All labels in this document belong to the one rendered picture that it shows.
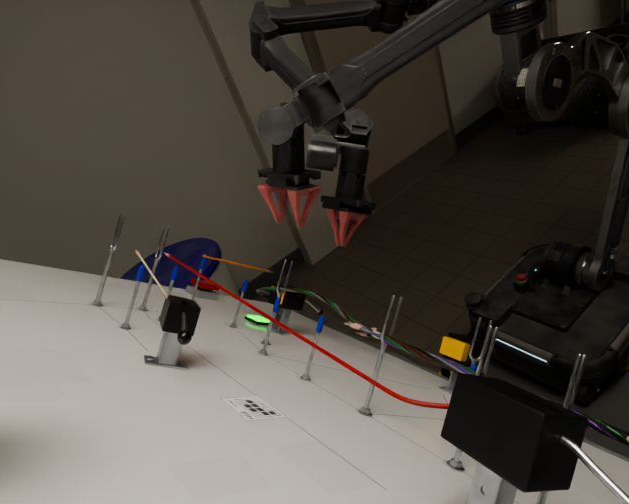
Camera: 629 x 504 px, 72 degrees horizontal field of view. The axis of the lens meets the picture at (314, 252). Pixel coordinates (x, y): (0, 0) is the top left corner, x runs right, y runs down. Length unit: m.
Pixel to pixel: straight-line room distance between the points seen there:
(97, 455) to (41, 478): 0.04
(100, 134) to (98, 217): 0.42
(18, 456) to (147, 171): 2.25
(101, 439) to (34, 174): 2.15
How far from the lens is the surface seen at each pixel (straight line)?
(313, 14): 1.26
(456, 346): 0.75
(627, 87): 1.77
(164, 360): 0.51
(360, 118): 0.94
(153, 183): 2.53
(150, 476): 0.32
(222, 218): 2.70
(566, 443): 0.32
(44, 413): 0.38
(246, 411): 0.44
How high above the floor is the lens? 1.57
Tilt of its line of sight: 30 degrees down
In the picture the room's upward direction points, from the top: 23 degrees counter-clockwise
